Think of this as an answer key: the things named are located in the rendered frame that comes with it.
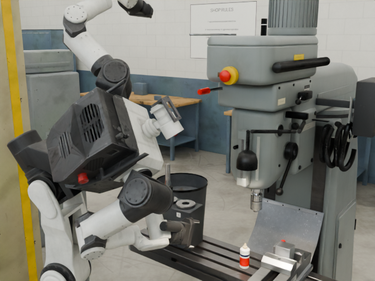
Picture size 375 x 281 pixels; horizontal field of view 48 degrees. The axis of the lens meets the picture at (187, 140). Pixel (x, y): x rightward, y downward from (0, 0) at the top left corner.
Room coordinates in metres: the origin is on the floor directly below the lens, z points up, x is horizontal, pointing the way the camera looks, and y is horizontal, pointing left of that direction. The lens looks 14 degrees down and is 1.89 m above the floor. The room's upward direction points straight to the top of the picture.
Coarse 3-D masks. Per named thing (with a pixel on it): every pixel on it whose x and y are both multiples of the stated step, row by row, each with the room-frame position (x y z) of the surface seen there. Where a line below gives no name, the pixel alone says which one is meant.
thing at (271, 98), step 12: (240, 84) 1.52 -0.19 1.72; (276, 84) 1.45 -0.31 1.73; (288, 84) 1.51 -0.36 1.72; (300, 84) 1.60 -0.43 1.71; (228, 96) 1.54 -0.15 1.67; (240, 96) 1.51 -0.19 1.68; (252, 96) 1.48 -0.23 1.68; (264, 96) 1.46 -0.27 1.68; (276, 96) 1.44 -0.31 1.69; (288, 96) 1.51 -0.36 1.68; (240, 108) 1.53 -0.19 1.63; (252, 108) 1.49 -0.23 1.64; (264, 108) 1.45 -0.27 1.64; (276, 108) 1.44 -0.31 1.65
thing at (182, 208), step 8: (176, 200) 1.85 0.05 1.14; (184, 200) 1.85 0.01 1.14; (176, 208) 1.79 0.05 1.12; (184, 208) 1.77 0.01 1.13; (192, 208) 1.78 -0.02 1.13; (200, 208) 1.81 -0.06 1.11; (168, 216) 1.80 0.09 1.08; (176, 216) 1.77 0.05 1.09; (184, 216) 1.75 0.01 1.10; (192, 216) 1.75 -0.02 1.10; (200, 216) 1.81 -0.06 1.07; (200, 224) 1.81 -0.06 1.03; (200, 232) 1.81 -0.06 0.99; (192, 240) 1.75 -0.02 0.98; (200, 240) 1.82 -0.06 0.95
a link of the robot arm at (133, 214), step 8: (152, 184) 1.16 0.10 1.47; (160, 184) 1.23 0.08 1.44; (160, 192) 1.18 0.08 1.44; (168, 192) 1.22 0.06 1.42; (120, 200) 1.21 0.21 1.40; (152, 200) 1.14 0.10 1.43; (160, 200) 1.18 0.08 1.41; (168, 200) 1.21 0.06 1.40; (120, 208) 1.19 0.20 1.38; (128, 208) 1.18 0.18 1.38; (144, 208) 1.15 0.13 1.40; (152, 208) 1.17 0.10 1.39; (160, 208) 1.19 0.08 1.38; (128, 216) 1.18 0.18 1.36; (136, 216) 1.18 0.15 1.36; (144, 216) 1.19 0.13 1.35
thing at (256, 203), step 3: (252, 198) 1.59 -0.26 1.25; (255, 198) 1.58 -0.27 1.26; (258, 198) 1.58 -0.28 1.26; (261, 198) 1.59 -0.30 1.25; (252, 201) 1.59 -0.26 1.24; (255, 201) 1.58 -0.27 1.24; (258, 201) 1.58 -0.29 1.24; (261, 201) 1.59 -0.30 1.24; (252, 204) 1.59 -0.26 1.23; (255, 204) 1.58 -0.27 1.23; (258, 204) 1.58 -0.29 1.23; (261, 204) 1.59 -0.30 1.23; (252, 207) 1.59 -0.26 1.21; (255, 207) 1.58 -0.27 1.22; (258, 207) 1.58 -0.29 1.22; (261, 207) 1.59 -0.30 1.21; (255, 210) 1.58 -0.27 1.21; (258, 210) 1.58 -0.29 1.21
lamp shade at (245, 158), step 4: (240, 152) 1.37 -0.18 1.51; (244, 152) 1.35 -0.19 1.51; (248, 152) 1.35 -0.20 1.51; (252, 152) 1.36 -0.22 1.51; (240, 156) 1.35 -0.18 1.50; (244, 156) 1.34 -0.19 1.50; (248, 156) 1.34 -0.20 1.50; (252, 156) 1.34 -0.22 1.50; (256, 156) 1.36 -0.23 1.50; (240, 160) 1.35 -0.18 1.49; (244, 160) 1.34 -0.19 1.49; (248, 160) 1.34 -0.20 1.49; (252, 160) 1.34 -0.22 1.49; (256, 160) 1.35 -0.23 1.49; (236, 164) 1.37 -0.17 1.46; (240, 164) 1.34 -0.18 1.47; (244, 164) 1.33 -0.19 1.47; (248, 164) 1.33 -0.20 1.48; (252, 164) 1.33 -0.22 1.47; (256, 164) 1.35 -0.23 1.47; (240, 168) 1.34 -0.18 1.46; (244, 168) 1.33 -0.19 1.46; (248, 168) 1.33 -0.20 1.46; (252, 168) 1.34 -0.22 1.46; (256, 168) 1.35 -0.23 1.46
